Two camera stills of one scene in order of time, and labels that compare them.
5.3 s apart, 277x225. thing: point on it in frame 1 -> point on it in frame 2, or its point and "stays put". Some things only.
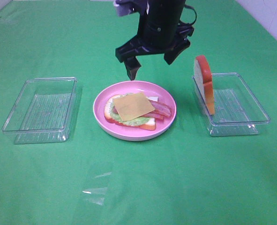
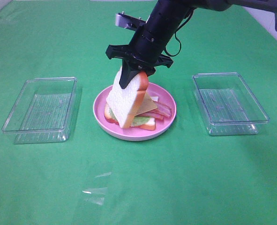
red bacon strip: (154, 115) stays put
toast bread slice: (203, 77) -> (125, 103)
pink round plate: (129, 133) stays put
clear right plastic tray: (236, 111) stays put
